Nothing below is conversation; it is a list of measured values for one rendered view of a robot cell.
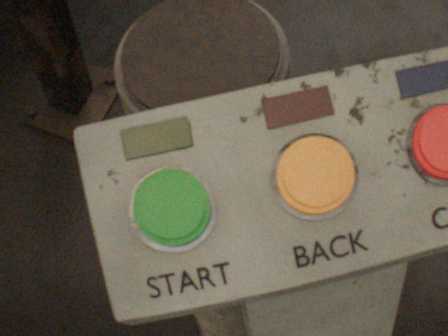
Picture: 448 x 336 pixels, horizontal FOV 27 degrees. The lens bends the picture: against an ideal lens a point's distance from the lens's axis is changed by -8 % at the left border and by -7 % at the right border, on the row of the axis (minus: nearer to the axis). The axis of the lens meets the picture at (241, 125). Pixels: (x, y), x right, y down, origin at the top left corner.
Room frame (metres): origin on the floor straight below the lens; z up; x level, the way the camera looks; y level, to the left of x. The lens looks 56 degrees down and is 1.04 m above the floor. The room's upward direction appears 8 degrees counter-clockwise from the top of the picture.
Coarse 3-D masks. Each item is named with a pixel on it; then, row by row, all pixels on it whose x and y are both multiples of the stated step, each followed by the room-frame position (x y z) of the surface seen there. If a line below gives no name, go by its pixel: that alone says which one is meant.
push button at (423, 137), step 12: (432, 108) 0.27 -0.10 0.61; (444, 108) 0.27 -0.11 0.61; (420, 120) 0.27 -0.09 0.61; (432, 120) 0.27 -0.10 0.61; (444, 120) 0.26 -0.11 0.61; (420, 132) 0.26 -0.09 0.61; (432, 132) 0.26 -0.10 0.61; (444, 132) 0.26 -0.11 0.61; (420, 144) 0.25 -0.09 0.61; (432, 144) 0.25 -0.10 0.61; (444, 144) 0.25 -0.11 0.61; (420, 156) 0.25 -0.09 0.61; (432, 156) 0.25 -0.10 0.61; (444, 156) 0.25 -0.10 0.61; (432, 168) 0.24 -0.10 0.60; (444, 168) 0.24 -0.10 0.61
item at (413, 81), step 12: (396, 72) 0.30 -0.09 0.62; (408, 72) 0.30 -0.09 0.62; (420, 72) 0.30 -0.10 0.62; (432, 72) 0.30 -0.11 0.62; (444, 72) 0.30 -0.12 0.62; (408, 84) 0.29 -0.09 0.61; (420, 84) 0.29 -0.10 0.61; (432, 84) 0.29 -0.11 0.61; (444, 84) 0.29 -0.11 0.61; (408, 96) 0.28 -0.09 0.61
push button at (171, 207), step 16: (160, 176) 0.26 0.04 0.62; (176, 176) 0.25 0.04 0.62; (192, 176) 0.26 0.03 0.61; (144, 192) 0.25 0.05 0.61; (160, 192) 0.25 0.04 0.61; (176, 192) 0.25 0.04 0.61; (192, 192) 0.25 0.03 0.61; (144, 208) 0.24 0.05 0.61; (160, 208) 0.24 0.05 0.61; (176, 208) 0.24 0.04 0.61; (192, 208) 0.24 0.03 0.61; (208, 208) 0.24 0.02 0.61; (144, 224) 0.23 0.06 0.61; (160, 224) 0.23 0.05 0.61; (176, 224) 0.23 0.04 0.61; (192, 224) 0.23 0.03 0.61; (160, 240) 0.23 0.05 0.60; (176, 240) 0.22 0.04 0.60; (192, 240) 0.22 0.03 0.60
